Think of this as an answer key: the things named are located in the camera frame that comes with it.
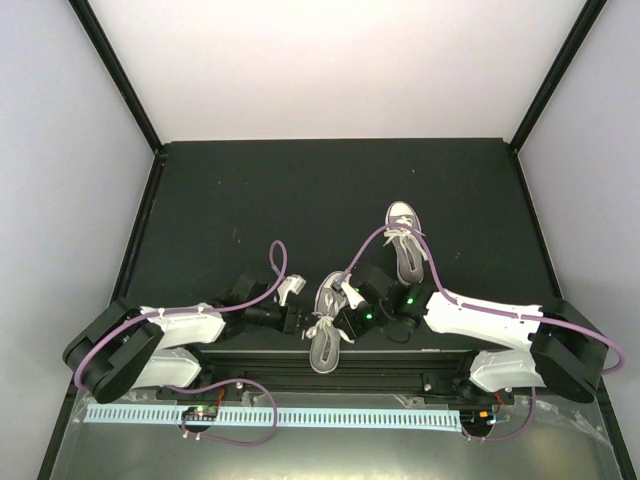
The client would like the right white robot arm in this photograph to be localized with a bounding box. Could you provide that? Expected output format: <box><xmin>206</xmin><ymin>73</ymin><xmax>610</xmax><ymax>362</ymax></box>
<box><xmin>329</xmin><ymin>265</ymin><xmax>609</xmax><ymax>403</ymax></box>

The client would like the right small circuit board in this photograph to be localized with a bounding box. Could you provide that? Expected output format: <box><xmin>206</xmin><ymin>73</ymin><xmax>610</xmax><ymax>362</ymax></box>
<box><xmin>471</xmin><ymin>410</ymin><xmax>496</xmax><ymax>423</ymax></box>

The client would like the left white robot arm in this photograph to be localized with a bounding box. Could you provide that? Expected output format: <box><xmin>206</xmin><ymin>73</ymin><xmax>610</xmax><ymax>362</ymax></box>
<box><xmin>62</xmin><ymin>274</ymin><xmax>306</xmax><ymax>404</ymax></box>

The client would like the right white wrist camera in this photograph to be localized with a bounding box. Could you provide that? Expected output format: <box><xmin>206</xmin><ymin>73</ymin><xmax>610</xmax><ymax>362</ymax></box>
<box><xmin>332</xmin><ymin>275</ymin><xmax>366</xmax><ymax>310</ymax></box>

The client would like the right black frame post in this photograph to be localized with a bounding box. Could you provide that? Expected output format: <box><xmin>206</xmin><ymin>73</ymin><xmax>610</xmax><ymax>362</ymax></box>
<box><xmin>509</xmin><ymin>0</ymin><xmax>608</xmax><ymax>153</ymax></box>

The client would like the white slotted cable duct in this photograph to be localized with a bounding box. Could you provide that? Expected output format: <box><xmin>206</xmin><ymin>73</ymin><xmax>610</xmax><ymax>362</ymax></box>
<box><xmin>84</xmin><ymin>404</ymin><xmax>462</xmax><ymax>433</ymax></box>

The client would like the grey sneaker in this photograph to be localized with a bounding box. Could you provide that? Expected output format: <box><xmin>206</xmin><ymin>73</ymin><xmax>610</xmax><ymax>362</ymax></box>
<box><xmin>305</xmin><ymin>271</ymin><xmax>349</xmax><ymax>374</ymax></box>
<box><xmin>384</xmin><ymin>201</ymin><xmax>428</xmax><ymax>285</ymax></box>

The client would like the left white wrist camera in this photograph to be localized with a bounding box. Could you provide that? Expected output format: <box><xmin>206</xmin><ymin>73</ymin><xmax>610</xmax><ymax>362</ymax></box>
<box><xmin>276</xmin><ymin>274</ymin><xmax>306</xmax><ymax>306</ymax></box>

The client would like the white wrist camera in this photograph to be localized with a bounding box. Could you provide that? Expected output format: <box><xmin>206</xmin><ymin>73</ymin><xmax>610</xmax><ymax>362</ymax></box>
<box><xmin>276</xmin><ymin>274</ymin><xmax>306</xmax><ymax>306</ymax></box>
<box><xmin>332</xmin><ymin>275</ymin><xmax>366</xmax><ymax>310</ymax></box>

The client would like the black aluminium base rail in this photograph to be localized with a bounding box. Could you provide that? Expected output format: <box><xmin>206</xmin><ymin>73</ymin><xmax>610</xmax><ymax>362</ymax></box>
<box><xmin>187</xmin><ymin>350</ymin><xmax>513</xmax><ymax>408</ymax></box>

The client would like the left black frame post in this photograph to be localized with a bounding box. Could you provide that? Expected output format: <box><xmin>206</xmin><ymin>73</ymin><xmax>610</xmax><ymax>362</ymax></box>
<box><xmin>68</xmin><ymin>0</ymin><xmax>163</xmax><ymax>154</ymax></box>

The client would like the black frame post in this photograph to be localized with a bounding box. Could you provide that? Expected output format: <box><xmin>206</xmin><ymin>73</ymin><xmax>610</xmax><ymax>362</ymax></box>
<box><xmin>68</xmin><ymin>0</ymin><xmax>163</xmax><ymax>154</ymax></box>
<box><xmin>509</xmin><ymin>0</ymin><xmax>608</xmax><ymax>153</ymax></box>

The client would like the small circuit board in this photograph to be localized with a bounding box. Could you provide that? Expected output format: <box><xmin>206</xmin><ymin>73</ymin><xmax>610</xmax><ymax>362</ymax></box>
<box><xmin>471</xmin><ymin>410</ymin><xmax>496</xmax><ymax>423</ymax></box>
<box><xmin>181</xmin><ymin>406</ymin><xmax>218</xmax><ymax>421</ymax></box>

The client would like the left small circuit board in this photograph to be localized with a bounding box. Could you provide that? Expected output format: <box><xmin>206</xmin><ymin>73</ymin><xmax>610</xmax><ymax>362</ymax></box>
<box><xmin>181</xmin><ymin>406</ymin><xmax>218</xmax><ymax>421</ymax></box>

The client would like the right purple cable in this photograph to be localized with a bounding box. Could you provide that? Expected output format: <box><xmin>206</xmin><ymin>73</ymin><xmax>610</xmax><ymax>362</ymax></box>
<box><xmin>339</xmin><ymin>225</ymin><xmax>626</xmax><ymax>444</ymax></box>

